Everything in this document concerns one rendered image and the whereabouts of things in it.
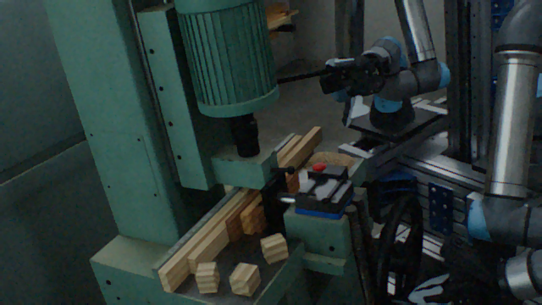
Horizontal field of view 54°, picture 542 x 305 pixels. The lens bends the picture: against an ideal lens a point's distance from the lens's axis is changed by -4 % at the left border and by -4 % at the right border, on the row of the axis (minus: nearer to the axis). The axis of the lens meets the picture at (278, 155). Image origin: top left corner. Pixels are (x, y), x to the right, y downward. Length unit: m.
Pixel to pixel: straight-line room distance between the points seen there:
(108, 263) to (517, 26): 1.07
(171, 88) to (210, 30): 0.19
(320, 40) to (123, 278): 3.98
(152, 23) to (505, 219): 0.78
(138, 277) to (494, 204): 0.82
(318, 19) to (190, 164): 3.91
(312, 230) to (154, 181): 0.40
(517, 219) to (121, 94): 0.84
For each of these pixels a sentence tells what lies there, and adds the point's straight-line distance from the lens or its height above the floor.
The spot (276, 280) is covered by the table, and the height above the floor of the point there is 0.89.
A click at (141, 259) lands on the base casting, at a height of 0.80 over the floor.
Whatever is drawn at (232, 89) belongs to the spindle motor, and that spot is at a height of 1.22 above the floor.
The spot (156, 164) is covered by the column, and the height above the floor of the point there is 1.04.
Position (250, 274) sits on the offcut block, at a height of 0.94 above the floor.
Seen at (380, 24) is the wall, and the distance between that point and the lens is 4.76.
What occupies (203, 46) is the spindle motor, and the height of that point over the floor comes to 1.31.
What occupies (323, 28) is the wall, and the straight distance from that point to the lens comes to 5.06.
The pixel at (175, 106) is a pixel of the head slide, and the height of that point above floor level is 1.18.
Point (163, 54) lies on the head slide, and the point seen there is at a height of 1.29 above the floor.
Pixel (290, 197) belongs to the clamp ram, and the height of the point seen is 0.96.
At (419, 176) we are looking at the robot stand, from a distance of 1.76.
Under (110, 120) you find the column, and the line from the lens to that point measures 1.30.
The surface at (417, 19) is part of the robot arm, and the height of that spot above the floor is 1.19.
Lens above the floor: 1.58
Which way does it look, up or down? 27 degrees down
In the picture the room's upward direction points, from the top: 10 degrees counter-clockwise
